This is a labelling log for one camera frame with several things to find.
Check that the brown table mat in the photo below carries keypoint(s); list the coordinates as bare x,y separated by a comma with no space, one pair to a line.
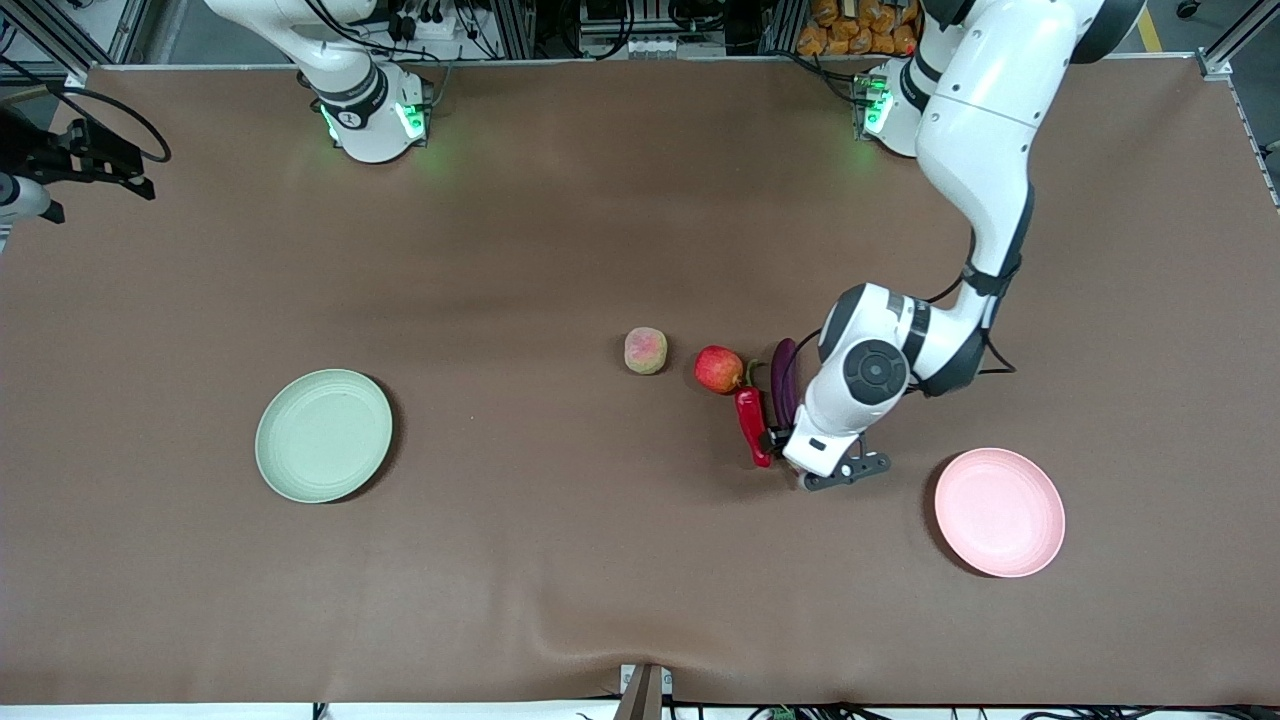
560,560

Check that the purple long eggplant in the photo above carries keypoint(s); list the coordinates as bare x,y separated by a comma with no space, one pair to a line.
783,375

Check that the red apple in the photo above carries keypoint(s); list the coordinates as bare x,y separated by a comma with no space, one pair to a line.
718,370

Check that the pink round plate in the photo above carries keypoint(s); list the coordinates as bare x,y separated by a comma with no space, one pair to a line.
1000,512

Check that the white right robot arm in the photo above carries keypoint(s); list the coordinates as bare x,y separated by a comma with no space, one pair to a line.
370,110

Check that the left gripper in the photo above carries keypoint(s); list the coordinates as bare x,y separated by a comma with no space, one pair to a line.
776,438

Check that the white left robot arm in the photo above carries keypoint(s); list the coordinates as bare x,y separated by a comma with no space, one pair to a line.
980,120

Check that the aluminium frame profile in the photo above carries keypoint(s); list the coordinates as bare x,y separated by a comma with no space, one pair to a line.
1218,62

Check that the pale green round plate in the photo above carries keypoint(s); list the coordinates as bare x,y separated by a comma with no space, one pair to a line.
324,436

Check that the green pink peach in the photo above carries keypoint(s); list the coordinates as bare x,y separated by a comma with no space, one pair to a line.
646,351

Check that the white power strip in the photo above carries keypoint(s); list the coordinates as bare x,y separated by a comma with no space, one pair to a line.
430,22

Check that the red chili pepper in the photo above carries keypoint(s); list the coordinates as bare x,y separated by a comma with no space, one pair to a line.
750,415

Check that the orange packaged goods pile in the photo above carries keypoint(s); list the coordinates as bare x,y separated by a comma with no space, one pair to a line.
860,30

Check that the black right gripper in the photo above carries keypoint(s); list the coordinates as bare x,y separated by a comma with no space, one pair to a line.
38,158

